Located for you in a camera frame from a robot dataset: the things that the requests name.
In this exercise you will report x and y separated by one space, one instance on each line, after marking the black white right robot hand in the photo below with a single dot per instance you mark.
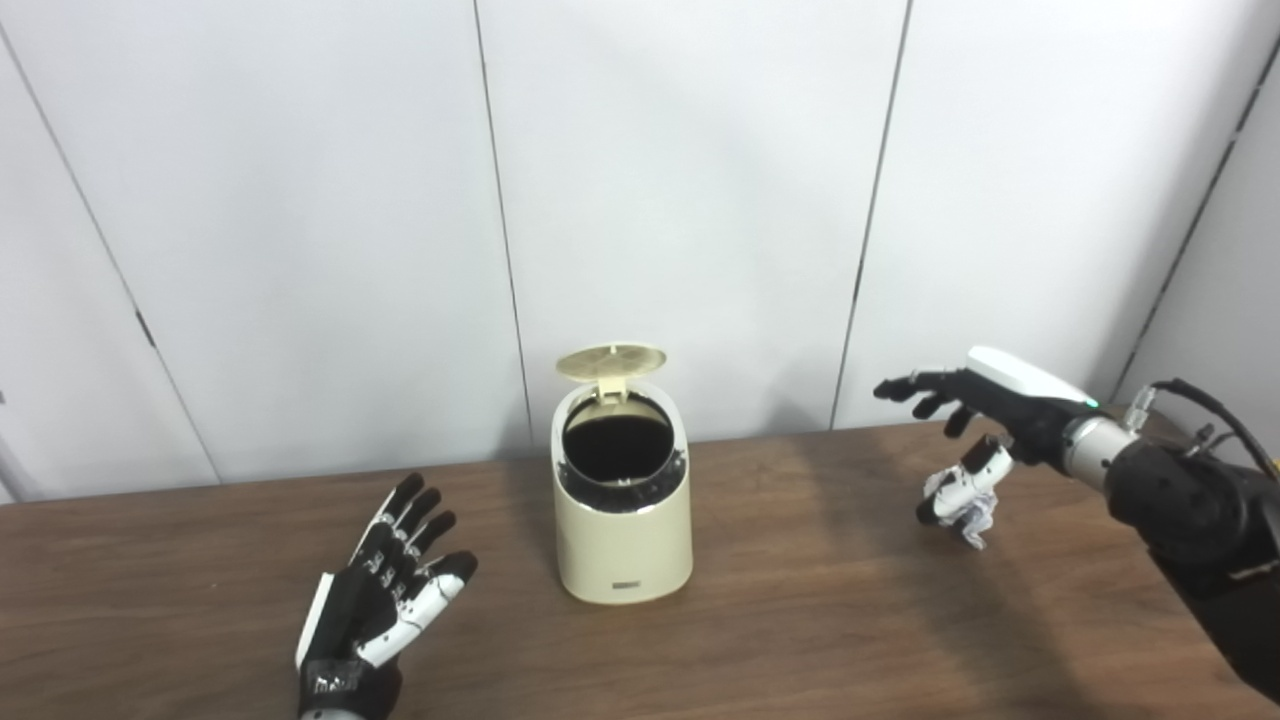
1010 400

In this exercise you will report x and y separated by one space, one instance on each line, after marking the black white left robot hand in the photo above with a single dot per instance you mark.
360 610

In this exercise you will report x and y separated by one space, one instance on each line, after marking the white paper ball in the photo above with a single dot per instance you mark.
972 520

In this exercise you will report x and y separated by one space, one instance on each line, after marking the cream-colored cylindrical bin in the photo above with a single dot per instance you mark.
620 550

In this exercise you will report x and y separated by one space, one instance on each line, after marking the cream round bin lid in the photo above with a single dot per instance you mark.
612 362

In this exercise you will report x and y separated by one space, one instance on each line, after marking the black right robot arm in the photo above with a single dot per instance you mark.
1190 510

